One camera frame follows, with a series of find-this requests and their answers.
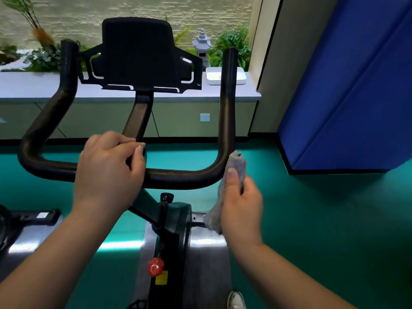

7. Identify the person's right forearm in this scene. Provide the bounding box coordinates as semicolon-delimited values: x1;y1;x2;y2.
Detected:
229;242;358;309

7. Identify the person's right hand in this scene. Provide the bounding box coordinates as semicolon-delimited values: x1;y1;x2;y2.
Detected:
220;167;264;251

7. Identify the variegated leaf plant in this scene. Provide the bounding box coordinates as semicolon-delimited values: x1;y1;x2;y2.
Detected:
22;41;89;73

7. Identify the grey cleaning cloth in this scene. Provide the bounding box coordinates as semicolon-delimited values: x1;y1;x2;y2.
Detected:
203;150;248;235

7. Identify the blue wall pad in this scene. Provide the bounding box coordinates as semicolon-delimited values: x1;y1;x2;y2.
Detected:
277;0;412;175

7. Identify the person's left forearm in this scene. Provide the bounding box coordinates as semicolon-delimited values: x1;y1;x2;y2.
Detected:
0;207;124;309

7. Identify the patch of white pebbles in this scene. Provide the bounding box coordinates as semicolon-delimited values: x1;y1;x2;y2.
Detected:
0;58;28;72

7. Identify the large bushy fern plant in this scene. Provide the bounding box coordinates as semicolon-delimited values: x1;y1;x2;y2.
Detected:
207;25;252;72

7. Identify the black exercise bike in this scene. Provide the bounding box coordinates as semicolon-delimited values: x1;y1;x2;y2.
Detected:
132;212;234;309
0;215;65;280

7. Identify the grey stone pagoda lantern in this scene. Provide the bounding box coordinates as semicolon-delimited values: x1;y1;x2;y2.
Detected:
192;28;213;70

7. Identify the black tablet holder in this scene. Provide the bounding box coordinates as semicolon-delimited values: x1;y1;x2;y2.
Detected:
77;17;204;142

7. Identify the person's left hand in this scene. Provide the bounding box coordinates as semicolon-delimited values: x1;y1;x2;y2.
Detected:
72;131;147;220

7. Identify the small leafy green plant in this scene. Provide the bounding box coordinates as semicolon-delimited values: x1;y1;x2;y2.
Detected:
0;43;20;67

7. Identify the red round knob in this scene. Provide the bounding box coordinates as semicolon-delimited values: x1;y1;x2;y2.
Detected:
147;257;165;278

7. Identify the white plastic tray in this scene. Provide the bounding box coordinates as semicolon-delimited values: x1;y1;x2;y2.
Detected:
205;67;247;86

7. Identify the tall thin stemmed fern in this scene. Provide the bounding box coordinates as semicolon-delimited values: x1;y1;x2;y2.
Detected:
1;0;55;47

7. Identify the white sneaker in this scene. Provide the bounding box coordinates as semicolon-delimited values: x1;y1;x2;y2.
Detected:
227;290;247;309

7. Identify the slim green fern plant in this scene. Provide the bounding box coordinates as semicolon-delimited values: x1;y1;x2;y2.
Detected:
164;14;194;55

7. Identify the long cabinet with grey top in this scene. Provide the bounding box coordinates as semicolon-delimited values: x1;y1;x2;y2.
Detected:
0;70;262;140

